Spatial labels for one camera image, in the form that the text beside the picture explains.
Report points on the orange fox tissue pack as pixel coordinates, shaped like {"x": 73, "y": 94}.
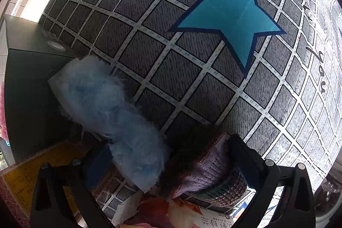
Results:
{"x": 150, "y": 210}

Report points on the red patterned tissue box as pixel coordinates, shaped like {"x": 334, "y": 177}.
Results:
{"x": 40, "y": 179}

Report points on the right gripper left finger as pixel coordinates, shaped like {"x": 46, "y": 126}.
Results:
{"x": 74, "y": 185}

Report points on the checkered star tablecloth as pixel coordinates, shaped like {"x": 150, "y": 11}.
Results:
{"x": 288, "y": 108}

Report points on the white open storage box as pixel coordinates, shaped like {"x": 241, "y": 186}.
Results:
{"x": 32, "y": 112}

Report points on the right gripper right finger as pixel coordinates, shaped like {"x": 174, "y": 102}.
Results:
{"x": 296, "y": 205}

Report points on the light blue fluffy duster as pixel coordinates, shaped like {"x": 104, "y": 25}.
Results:
{"x": 96, "y": 99}

